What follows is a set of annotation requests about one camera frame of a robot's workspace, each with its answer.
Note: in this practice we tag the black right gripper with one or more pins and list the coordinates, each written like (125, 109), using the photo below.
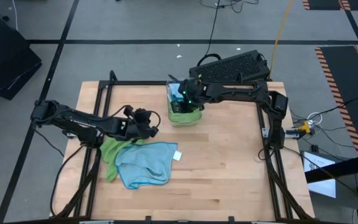
(176, 106)

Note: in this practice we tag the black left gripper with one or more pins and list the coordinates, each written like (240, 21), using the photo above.
(138, 132)

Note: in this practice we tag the green microfiber towel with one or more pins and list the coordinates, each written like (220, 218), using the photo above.
(109, 152)
(185, 118)

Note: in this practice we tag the light blue microfiber towel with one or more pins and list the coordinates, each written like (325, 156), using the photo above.
(174, 90)
(145, 165)

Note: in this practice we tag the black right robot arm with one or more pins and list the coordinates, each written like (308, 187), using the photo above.
(238, 93)

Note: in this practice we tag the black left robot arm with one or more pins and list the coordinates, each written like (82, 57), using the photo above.
(73, 119)

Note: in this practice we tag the clear plastic bin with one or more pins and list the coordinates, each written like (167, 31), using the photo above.
(197, 120)

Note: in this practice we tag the white paper hang tag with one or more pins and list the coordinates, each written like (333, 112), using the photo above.
(177, 155)

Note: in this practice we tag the black perforated computer case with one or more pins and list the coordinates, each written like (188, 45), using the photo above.
(228, 67)

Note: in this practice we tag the large black floor case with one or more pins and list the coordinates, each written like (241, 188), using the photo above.
(5, 62)

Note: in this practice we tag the white-screen monitor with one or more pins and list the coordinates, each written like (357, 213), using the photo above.
(320, 186)

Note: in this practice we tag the hazard-striped black floor mat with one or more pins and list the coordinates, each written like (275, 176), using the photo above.
(343, 77)
(322, 3)

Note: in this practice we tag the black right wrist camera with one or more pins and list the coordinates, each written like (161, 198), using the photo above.
(187, 96)

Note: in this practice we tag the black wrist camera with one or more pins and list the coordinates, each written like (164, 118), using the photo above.
(187, 96)
(143, 115)

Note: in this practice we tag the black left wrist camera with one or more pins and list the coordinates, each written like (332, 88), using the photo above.
(143, 115)

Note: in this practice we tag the black neighbouring rig frame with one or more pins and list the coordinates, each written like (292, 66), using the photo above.
(340, 168)

